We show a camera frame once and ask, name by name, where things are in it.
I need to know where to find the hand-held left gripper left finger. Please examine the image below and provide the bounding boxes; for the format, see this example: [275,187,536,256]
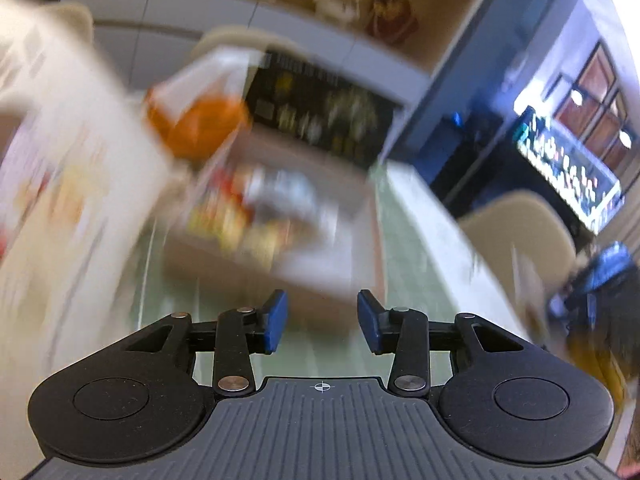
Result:
[122,289,289,397]

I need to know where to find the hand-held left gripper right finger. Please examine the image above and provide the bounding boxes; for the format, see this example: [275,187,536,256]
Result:
[356,289,526,397]

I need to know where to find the pink cardboard box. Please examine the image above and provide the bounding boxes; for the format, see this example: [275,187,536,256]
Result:
[159,129,390,307]

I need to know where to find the orange tissue pack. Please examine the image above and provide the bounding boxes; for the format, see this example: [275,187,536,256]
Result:
[142,46,254,164]

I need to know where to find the black snack bag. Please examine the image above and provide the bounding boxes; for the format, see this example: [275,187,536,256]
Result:
[244,49,402,172]

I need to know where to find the blue bag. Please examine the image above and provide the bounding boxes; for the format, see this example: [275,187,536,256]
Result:
[549,241,637,312]

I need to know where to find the white cartoon print food cover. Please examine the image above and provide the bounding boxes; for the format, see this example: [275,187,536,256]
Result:
[0,0,201,341]

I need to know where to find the large red gold figurine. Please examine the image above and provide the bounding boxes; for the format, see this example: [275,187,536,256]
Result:
[366,0,420,47]

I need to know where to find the wooden wall shelf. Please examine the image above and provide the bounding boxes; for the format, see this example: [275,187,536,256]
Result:
[62,0,507,75]

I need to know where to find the wooden frame window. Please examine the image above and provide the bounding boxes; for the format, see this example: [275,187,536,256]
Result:
[554,41,637,162]

